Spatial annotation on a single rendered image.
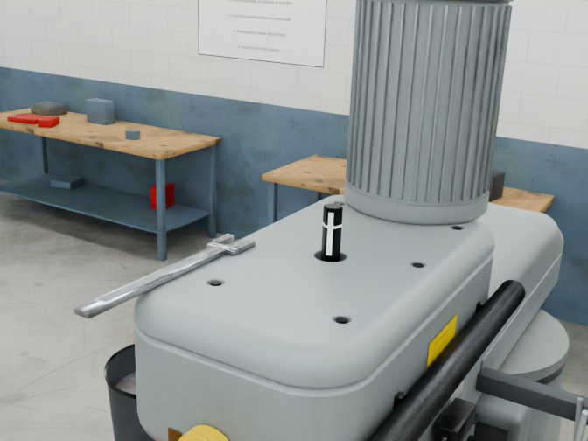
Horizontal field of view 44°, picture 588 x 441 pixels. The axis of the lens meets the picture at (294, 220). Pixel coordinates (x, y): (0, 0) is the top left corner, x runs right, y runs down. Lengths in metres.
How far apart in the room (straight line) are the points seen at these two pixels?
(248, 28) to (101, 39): 1.62
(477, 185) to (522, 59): 4.09
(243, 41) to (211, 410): 5.36
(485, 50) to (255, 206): 5.28
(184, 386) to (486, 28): 0.55
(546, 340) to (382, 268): 0.70
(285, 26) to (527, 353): 4.60
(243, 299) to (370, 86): 0.36
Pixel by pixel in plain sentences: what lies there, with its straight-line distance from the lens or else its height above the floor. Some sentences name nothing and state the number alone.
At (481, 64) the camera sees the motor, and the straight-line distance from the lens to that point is 0.94.
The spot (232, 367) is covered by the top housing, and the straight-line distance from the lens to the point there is 0.66.
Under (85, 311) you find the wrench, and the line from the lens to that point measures 0.68.
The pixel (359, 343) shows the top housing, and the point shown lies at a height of 1.89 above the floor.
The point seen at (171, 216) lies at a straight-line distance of 6.18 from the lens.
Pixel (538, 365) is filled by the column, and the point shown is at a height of 1.56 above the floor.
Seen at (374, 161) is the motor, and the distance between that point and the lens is 0.95.
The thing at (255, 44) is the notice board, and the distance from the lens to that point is 5.90.
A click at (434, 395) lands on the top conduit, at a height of 1.80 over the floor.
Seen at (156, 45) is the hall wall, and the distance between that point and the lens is 6.54.
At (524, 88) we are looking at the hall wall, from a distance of 5.06.
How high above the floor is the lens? 2.19
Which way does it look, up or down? 19 degrees down
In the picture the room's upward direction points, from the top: 2 degrees clockwise
